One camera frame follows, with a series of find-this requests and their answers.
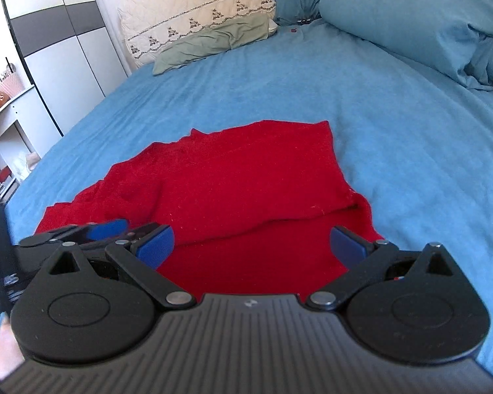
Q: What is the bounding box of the person's left hand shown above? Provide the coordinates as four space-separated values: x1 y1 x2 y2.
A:
0 314 25 383

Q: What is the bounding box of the red knitted garment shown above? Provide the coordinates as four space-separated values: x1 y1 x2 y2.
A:
36 120 386 296

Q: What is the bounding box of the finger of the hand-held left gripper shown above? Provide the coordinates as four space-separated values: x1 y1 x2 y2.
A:
19 218 129 249

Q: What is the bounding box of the blue duvet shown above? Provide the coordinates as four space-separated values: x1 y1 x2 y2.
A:
318 0 493 92

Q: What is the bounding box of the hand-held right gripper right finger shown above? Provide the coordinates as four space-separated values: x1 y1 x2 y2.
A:
306 226 465 311

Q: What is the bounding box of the green pillow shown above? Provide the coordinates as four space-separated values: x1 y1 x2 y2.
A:
152 14 278 76

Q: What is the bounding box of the white desk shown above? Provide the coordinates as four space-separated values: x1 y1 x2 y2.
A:
0 84 63 200

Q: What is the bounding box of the pink striped cup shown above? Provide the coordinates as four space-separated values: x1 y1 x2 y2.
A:
0 71 24 96

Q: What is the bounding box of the cream embroidered pillow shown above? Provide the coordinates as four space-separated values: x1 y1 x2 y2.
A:
118 0 391 70

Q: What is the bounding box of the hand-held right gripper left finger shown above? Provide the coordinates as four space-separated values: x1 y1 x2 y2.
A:
44 224 197 309

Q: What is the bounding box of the white and grey wardrobe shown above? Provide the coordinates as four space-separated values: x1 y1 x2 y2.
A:
0 0 129 137

